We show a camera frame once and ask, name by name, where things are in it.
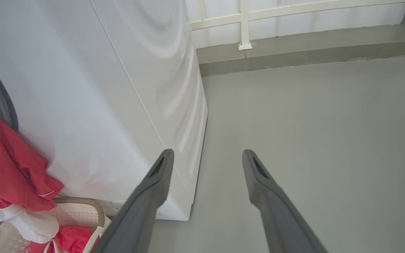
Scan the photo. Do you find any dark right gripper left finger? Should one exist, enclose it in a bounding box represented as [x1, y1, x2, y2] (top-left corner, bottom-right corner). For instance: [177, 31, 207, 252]
[92, 149, 175, 253]

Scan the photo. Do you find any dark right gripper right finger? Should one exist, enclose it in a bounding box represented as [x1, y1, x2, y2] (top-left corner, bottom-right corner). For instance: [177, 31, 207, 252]
[242, 149, 328, 253]

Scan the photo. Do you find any red cloth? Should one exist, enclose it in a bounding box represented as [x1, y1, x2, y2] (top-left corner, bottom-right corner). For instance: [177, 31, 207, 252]
[0, 109, 101, 253]

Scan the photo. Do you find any cream perforated laundry basket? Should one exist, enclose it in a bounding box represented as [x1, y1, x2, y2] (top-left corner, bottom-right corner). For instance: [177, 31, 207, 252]
[0, 197, 112, 253]

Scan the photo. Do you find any white front-load washing machine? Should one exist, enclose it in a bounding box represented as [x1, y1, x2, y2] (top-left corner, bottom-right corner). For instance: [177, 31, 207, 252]
[0, 0, 209, 221]

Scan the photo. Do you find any white metal railing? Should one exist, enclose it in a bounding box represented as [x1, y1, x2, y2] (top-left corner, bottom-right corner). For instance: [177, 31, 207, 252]
[185, 0, 405, 51]

